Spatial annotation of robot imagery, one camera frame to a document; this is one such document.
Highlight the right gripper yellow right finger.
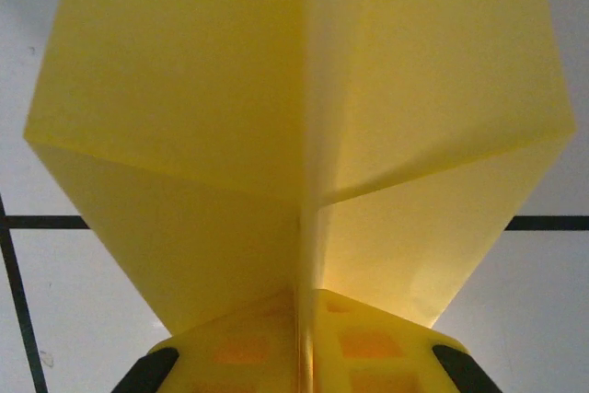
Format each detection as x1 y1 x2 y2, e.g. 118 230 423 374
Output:
315 290 479 393

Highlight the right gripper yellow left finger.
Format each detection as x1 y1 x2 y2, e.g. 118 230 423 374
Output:
110 294 300 393

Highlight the yellow paper sheet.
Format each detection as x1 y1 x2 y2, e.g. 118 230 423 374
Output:
22 0 577 393

